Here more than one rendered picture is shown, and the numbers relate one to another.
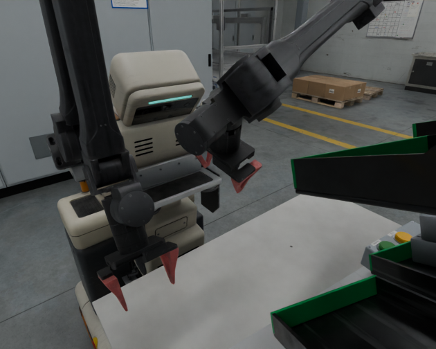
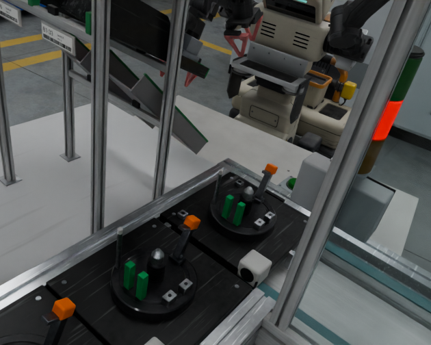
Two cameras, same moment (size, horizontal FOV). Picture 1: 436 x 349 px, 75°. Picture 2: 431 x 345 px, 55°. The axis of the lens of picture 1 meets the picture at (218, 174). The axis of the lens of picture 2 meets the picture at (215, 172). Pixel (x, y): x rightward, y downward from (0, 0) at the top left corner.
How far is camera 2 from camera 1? 108 cm
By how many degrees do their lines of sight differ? 53
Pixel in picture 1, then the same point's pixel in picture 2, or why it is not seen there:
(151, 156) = (271, 41)
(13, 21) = not seen: outside the picture
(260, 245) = (276, 154)
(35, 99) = (377, 23)
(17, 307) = not seen: hidden behind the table
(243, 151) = (241, 20)
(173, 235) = (263, 124)
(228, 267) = (239, 139)
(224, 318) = not seen: hidden behind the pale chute
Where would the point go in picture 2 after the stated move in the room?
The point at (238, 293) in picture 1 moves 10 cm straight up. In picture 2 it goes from (217, 144) to (223, 116)
